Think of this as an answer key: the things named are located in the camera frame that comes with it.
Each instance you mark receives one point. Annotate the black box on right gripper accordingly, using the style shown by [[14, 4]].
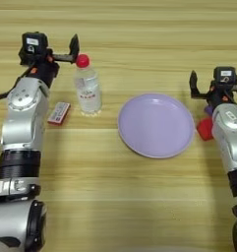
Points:
[[225, 75]]

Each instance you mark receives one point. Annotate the red cube block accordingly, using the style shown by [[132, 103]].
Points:
[[205, 129]]

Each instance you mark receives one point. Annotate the clear bottle with red cap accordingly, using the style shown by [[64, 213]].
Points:
[[87, 88]]

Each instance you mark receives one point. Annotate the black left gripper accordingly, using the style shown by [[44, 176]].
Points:
[[44, 69]]

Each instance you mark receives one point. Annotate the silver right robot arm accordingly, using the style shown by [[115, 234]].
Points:
[[231, 138]]

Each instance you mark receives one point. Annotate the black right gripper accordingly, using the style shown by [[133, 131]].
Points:
[[221, 95]]

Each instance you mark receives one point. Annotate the purple round plate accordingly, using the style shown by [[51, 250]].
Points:
[[156, 126]]

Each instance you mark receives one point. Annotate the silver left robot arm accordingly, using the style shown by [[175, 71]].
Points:
[[23, 124]]

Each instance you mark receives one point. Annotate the small red and white packet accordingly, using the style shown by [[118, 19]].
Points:
[[59, 113]]

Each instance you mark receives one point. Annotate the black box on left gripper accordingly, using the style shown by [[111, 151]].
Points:
[[34, 42]]

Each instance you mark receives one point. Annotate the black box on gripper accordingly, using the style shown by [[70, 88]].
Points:
[[225, 75], [34, 42]]

